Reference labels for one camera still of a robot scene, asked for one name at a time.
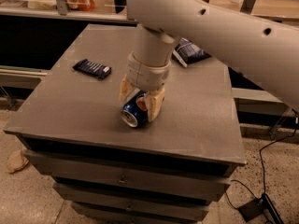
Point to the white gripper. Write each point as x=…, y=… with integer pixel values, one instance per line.
x=147, y=74

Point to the blue pepsi can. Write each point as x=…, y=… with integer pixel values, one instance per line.
x=135, y=113

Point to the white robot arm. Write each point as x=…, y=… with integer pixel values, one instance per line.
x=265, y=52

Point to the blue rxbar blueberry bar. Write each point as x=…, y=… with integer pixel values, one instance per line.
x=97, y=70

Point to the dark blue chip bag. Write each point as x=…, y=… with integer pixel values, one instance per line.
x=187, y=53

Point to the grey drawer cabinet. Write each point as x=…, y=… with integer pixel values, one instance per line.
x=166, y=172

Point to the crumpled tan paper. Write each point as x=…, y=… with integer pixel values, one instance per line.
x=16, y=161

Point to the black floor power box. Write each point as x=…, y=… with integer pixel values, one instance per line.
x=260, y=206

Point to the grey metal shelf rail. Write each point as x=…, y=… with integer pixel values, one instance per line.
x=277, y=10

